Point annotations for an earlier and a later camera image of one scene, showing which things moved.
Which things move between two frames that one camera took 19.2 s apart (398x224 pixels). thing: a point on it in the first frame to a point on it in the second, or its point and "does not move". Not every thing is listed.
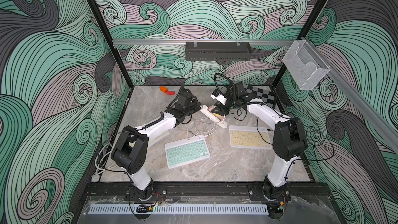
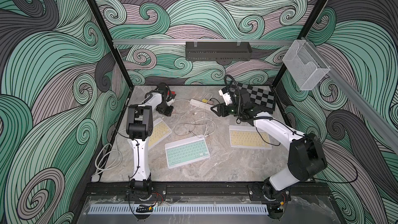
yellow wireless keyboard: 247,137 does not move
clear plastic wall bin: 306,66 does not move
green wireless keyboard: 186,151 does not move
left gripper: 196,105 to 168,114
